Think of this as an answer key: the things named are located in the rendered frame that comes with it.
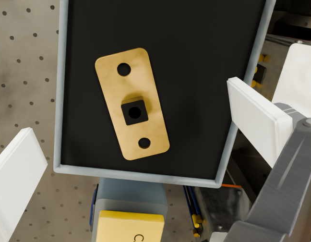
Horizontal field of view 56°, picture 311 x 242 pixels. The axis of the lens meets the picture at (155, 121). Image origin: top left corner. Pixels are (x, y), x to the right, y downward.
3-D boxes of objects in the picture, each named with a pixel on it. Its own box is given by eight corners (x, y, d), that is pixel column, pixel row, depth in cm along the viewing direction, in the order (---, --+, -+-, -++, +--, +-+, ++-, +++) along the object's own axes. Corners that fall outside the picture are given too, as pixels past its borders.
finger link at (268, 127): (275, 120, 12) (293, 116, 12) (225, 78, 19) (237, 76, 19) (280, 179, 13) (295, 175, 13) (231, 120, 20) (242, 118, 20)
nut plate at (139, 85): (170, 149, 24) (172, 156, 22) (125, 159, 24) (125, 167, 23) (146, 45, 20) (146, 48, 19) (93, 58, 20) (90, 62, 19)
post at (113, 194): (143, 112, 71) (159, 260, 31) (113, 108, 70) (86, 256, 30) (148, 82, 69) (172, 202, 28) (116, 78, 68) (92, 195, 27)
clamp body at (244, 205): (203, 154, 78) (258, 272, 44) (160, 149, 76) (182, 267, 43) (210, 129, 75) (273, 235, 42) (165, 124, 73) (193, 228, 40)
